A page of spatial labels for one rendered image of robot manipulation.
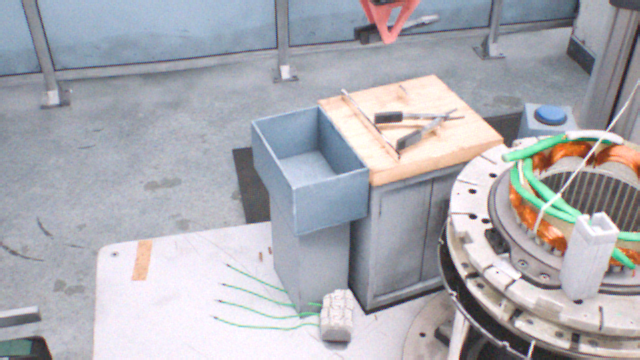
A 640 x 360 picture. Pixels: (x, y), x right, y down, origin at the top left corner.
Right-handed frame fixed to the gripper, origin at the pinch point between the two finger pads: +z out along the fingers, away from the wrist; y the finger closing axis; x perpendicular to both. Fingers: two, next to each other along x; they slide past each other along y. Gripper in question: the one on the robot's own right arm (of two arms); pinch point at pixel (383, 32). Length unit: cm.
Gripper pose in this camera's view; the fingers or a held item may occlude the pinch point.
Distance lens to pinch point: 97.6
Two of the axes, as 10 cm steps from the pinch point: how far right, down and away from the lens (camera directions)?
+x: 9.2, -2.8, 2.6
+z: 0.2, 7.2, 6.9
